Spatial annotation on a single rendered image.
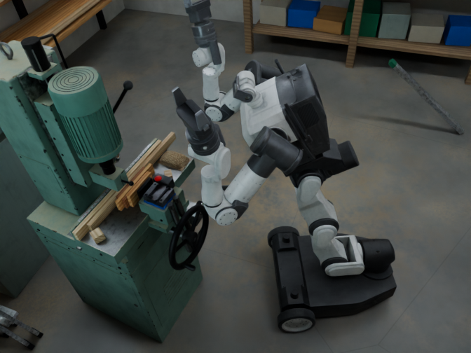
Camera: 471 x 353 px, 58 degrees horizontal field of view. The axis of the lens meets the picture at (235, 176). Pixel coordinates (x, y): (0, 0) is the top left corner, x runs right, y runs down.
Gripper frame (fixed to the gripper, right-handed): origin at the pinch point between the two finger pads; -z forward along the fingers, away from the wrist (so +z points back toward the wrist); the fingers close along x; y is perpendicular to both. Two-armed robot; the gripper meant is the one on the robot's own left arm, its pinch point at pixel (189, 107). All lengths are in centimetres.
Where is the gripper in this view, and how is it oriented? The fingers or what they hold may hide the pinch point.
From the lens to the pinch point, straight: 111.6
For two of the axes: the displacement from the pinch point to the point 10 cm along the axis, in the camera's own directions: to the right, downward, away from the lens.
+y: 7.8, -6.1, 1.6
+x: -6.1, -6.5, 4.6
